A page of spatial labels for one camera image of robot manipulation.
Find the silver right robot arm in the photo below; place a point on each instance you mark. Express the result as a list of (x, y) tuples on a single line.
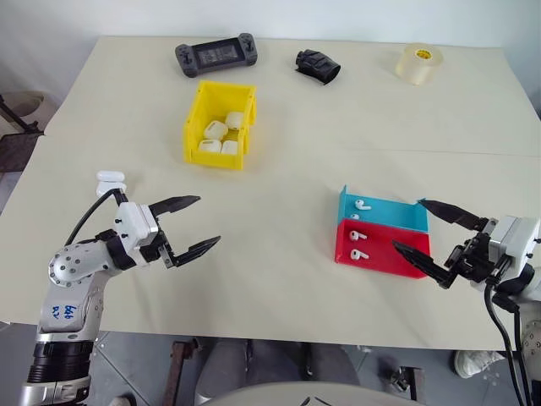
[(530, 338)]

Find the pale rounded robot torso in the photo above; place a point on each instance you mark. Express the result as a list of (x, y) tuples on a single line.
[(270, 395)]

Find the clear adhesive tape roll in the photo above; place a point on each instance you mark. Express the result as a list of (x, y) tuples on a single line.
[(418, 65)]

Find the rusty metal table leg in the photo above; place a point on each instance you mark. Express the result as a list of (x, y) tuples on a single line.
[(408, 382), (181, 359)]

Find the black metal frame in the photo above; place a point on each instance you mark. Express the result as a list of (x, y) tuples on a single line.
[(19, 122)]

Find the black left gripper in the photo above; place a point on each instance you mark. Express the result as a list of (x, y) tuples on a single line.
[(164, 250)]

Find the beige round stool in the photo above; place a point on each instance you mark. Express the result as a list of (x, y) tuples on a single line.
[(23, 101)]

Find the red plastic tray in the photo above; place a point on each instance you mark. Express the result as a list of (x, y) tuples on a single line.
[(380, 256)]

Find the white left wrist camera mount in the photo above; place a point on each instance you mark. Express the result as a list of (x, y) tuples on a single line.
[(135, 224)]

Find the black handheld game console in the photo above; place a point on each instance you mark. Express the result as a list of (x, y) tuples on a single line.
[(215, 53)]

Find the dark brown board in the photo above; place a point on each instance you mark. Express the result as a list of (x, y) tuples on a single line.
[(17, 152)]

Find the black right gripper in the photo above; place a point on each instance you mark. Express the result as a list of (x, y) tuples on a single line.
[(475, 258)]

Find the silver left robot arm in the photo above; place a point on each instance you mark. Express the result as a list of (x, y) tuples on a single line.
[(72, 270)]

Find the crumpled black sleeve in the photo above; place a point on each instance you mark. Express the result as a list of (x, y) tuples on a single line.
[(317, 65)]

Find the closed white charging case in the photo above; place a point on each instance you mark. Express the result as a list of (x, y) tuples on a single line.
[(231, 147), (214, 130), (209, 146), (234, 120)]

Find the yellow plastic bin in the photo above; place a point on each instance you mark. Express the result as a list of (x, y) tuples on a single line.
[(220, 161)]

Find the white sneaker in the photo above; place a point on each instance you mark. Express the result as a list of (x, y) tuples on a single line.
[(475, 363)]

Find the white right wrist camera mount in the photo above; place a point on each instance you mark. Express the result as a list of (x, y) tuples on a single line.
[(515, 241)]

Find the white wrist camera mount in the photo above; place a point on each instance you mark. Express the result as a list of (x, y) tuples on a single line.
[(135, 224), (515, 241)]

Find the open white charging case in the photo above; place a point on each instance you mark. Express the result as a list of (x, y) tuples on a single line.
[(110, 175)]

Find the blue plastic tray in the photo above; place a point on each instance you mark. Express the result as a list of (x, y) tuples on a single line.
[(393, 213)]

